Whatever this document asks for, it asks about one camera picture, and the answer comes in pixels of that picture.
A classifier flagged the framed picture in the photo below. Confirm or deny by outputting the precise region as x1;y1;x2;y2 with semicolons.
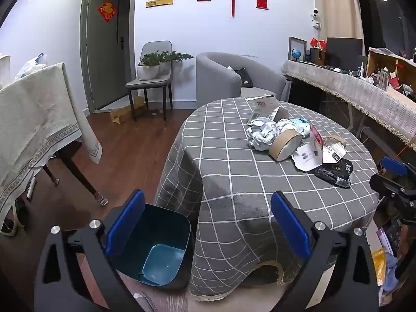
288;36;307;62

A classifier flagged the wooden crate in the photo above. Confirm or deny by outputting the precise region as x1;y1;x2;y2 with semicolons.
367;47;416;92

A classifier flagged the black monitor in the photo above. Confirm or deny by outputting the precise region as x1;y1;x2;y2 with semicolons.
326;37;363;69

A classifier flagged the light blue wrapper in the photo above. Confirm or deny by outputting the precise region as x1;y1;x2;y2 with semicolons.
289;117;310;134

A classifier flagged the thin brown tape roll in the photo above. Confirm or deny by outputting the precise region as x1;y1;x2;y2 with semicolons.
323;135;348;147

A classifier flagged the flat cardboard box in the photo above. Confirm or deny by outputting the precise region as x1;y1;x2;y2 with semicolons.
109;96;147;124

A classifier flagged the large white paper ball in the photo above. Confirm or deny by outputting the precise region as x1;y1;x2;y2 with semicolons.
245;122;280;152

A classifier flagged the white paper card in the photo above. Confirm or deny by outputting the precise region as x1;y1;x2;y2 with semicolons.
291;143;326;172

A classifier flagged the beige curtain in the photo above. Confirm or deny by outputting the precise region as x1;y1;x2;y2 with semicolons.
314;0;365;40

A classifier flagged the dark teal waste bin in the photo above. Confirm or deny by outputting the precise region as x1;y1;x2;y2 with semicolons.
109;203;194;291

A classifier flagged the grey armchair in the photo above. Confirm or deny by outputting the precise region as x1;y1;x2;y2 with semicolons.
196;52;290;103

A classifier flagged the black snack packet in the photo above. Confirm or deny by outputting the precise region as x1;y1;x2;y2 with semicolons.
315;159;354;188

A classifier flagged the small crumpled white paper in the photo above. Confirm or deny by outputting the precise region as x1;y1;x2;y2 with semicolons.
276;119;308;137

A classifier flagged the yellow packet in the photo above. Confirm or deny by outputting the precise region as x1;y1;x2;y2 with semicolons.
370;249;386;287

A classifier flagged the grey door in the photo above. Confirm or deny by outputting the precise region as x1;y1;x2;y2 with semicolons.
80;0;135;114

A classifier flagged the dark wooden table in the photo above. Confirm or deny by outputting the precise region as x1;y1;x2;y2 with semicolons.
42;140;108;207

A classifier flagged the red white package card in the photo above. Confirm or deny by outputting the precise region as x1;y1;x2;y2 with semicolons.
309;123;347;165

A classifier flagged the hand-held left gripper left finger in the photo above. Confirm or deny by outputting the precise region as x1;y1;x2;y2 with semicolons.
34;189;146;312

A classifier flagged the white plastic bag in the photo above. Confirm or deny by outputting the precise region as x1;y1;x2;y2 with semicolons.
15;53;48;80

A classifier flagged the red diamond door decoration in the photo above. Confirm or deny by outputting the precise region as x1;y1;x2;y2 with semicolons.
98;1;117;23

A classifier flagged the black bag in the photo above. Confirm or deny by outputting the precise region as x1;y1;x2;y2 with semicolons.
234;68;253;88

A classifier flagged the beige patterned tablecloth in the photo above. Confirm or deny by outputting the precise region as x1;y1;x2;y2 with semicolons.
0;62;103;215

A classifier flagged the beige fringed counter cloth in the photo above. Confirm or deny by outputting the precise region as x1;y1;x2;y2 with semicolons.
281;60;416;152

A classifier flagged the grey cardboard box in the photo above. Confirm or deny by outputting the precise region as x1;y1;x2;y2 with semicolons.
247;95;290;126

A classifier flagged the grey checked tablecloth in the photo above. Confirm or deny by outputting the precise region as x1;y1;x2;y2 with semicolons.
154;97;381;301

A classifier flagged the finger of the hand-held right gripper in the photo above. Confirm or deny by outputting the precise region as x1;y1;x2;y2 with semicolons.
379;156;416;183

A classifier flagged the wide brown tape roll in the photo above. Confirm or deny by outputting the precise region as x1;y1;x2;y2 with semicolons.
268;128;303;162

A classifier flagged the potted green plant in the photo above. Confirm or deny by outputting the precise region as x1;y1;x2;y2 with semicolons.
137;50;194;80

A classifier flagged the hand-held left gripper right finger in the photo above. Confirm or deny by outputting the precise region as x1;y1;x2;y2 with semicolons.
270;191;380;312

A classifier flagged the grey dining chair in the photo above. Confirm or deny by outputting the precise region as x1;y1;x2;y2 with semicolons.
126;41;173;122

